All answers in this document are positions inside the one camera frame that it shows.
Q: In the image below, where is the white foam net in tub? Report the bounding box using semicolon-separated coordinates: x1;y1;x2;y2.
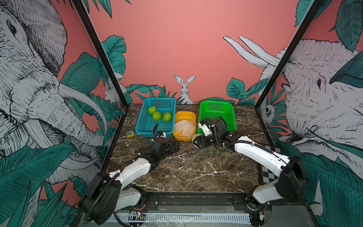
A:
175;120;195;137

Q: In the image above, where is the teal plastic basket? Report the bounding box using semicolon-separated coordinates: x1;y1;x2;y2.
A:
135;97;176;137

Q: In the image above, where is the white foam net sleeve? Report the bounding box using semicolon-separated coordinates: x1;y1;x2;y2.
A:
192;134;199;148

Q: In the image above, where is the black white checkerboard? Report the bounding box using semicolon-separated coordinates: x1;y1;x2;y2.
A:
258;144;281;184

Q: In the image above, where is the yellow plastic tub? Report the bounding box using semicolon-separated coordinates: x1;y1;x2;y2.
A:
173;111;196;141

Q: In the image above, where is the black left frame post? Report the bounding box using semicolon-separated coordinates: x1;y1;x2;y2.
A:
72;0;129;108

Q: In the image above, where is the black frame post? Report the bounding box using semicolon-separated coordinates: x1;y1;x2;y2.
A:
72;0;129;108
254;0;324;109

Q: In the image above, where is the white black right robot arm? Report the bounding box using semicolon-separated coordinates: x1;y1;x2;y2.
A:
192;118;308;211

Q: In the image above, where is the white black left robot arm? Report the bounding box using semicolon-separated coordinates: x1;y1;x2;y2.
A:
78;125;180;225

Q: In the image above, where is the black right frame post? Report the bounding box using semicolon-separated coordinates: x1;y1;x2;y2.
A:
254;0;324;109

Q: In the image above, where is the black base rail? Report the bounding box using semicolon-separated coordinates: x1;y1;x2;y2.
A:
82;191;308;213

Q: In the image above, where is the bright green plastic basket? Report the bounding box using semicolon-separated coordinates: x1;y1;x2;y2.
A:
199;100;237;131

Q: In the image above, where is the green custard apple back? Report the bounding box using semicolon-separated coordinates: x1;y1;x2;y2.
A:
148;106;157;114

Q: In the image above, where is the small yellow blue object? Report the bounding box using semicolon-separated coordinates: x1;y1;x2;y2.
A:
126;131;135;138

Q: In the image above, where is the green custard apple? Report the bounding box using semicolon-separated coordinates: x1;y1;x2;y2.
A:
152;111;162;121
148;106;157;114
163;112;173;122

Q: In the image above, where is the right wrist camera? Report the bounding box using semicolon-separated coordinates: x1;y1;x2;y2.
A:
198;122;212;136

